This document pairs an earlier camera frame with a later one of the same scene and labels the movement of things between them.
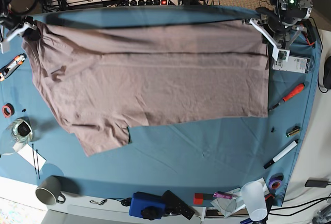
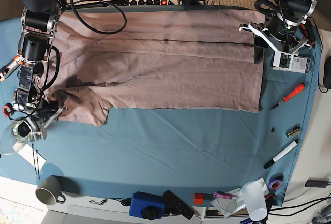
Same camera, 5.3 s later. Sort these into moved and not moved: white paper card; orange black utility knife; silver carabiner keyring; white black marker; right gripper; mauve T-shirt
Moved: right gripper; mauve T-shirt
Not moved: silver carabiner keyring; orange black utility knife; white paper card; white black marker
